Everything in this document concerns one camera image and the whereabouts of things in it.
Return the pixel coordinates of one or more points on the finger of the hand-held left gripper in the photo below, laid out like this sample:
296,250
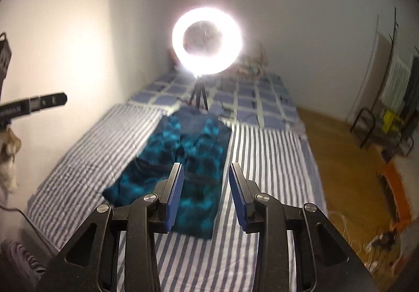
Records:
49,102

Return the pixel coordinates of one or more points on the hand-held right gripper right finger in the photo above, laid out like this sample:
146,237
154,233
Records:
236,200

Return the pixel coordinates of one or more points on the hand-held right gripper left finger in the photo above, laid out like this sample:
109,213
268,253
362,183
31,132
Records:
176,193

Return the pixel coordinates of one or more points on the teal plaid garment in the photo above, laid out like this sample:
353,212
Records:
196,154

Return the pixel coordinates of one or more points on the person's left hand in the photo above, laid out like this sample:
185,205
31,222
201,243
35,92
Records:
8,148

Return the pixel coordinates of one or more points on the blue white striped bed sheet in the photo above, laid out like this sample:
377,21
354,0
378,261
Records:
268,161

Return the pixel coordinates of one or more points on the black tripod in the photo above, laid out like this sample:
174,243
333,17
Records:
199,95

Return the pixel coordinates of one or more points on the blue checked blanket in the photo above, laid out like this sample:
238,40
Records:
248,99

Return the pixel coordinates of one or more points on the patterned pillow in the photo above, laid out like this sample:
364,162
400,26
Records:
252,63

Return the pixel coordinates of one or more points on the black drying rack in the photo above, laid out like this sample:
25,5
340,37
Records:
363,121

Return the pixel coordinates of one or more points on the dark striped cloth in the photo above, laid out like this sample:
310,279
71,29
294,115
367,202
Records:
19,262

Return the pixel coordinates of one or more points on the orange cloth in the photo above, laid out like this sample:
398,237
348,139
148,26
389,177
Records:
397,190

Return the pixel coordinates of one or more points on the yellow bag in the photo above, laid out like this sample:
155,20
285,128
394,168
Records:
392,120

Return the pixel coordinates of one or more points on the white board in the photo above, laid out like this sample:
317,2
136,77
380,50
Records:
373,63

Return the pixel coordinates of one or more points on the white green hanging towel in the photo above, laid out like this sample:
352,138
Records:
397,79

